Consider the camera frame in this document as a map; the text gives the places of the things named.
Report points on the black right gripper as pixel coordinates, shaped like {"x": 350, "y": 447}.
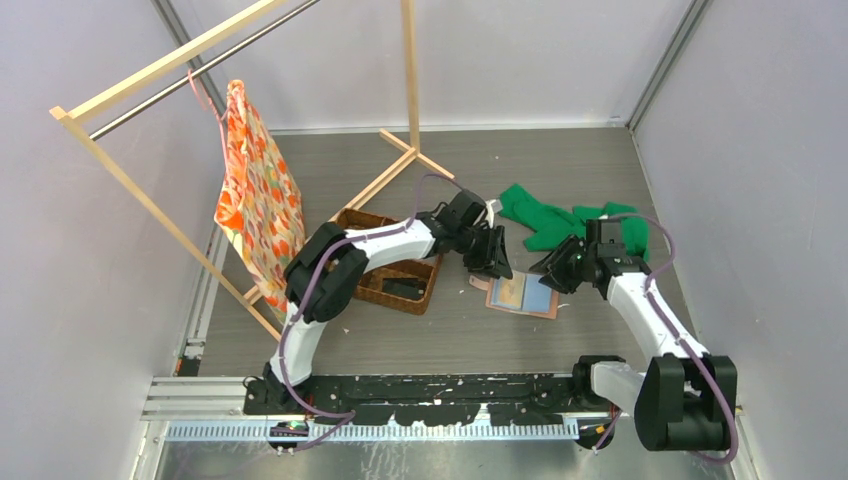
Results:
{"x": 557, "y": 257}

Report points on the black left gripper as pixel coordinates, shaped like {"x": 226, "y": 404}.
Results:
{"x": 490, "y": 264}

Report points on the orange credit card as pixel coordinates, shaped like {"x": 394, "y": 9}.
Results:
{"x": 509, "y": 293}

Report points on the tan leather card holder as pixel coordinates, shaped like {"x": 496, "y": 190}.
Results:
{"x": 524, "y": 294}

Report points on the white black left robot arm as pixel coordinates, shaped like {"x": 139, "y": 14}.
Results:
{"x": 321, "y": 280}

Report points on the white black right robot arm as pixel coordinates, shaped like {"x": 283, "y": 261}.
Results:
{"x": 686, "y": 398}

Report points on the green cloth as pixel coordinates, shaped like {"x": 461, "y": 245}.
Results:
{"x": 551, "y": 224}

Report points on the black object in basket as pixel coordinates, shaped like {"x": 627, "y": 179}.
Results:
{"x": 408, "y": 288}

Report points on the brown woven basket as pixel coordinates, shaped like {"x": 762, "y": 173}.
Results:
{"x": 369, "y": 288}

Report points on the orange floral cloth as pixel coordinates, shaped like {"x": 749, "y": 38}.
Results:
{"x": 260, "y": 205}

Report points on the pink clothes hanger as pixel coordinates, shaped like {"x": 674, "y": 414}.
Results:
{"x": 204, "y": 99}

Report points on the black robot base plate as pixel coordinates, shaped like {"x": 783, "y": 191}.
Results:
{"x": 434, "y": 400}

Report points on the aluminium frame rail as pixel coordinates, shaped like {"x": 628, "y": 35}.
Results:
{"x": 212, "y": 408}

